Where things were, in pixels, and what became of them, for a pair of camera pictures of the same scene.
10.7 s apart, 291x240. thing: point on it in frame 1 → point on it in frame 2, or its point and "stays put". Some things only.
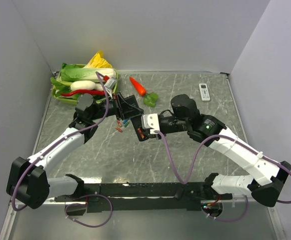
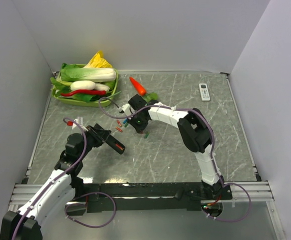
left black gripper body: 119,111 → 94,139
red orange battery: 119,122 stays put
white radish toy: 82,85 stays put
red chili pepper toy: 88,91 stays put
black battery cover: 179,194 stays put
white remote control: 204,92 stays put
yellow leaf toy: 98,61 stays put
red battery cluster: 139,130 → 119,146
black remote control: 142,134 → 113,143
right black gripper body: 157,136 → 138,122
